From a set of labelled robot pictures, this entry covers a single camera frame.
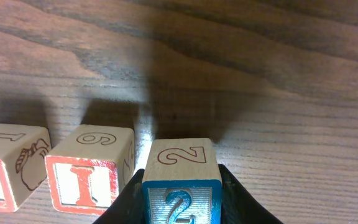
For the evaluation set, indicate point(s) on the red I block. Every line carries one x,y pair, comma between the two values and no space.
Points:
89,168

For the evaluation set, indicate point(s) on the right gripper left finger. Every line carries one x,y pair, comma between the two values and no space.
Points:
129,206

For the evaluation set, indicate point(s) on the blue 2 block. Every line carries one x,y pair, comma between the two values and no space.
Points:
182,182

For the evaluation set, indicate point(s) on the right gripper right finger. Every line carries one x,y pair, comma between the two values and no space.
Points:
238,206

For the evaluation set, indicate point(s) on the red A block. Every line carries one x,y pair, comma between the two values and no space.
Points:
22,163

